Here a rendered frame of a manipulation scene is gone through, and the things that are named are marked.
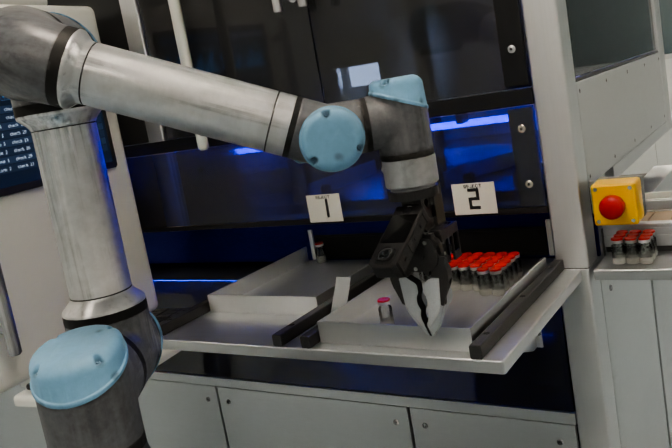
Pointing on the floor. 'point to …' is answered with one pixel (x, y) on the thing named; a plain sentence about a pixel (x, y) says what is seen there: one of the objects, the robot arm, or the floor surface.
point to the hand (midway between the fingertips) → (428, 328)
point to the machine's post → (567, 188)
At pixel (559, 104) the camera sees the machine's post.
